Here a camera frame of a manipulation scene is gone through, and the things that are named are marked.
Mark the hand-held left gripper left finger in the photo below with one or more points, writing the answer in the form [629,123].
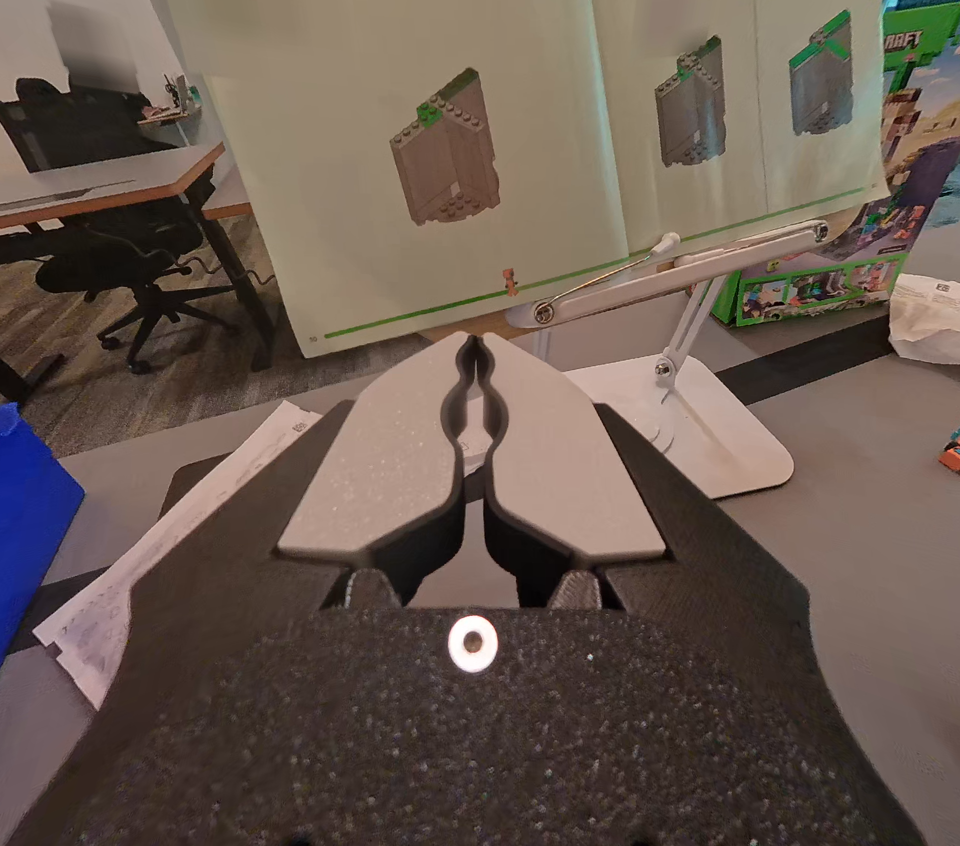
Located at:
[367,478]

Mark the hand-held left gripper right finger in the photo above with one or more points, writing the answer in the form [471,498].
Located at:
[577,478]

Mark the white book stand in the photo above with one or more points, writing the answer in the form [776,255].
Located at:
[712,441]

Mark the instruction booklet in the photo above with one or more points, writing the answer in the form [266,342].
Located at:
[525,110]

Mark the grey desk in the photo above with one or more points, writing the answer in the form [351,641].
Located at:
[862,561]

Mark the background wooden desk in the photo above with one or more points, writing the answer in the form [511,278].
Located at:
[112,174]

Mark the white paper bag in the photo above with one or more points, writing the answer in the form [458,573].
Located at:
[150,561]
[930,321]

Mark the green toy set box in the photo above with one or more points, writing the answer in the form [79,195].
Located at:
[825,287]

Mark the black office chair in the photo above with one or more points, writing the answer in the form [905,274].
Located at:
[112,268]

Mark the blue plastic bin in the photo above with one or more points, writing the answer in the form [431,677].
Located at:
[30,523]

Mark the orange toy minifigure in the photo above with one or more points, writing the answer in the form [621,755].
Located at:
[952,459]

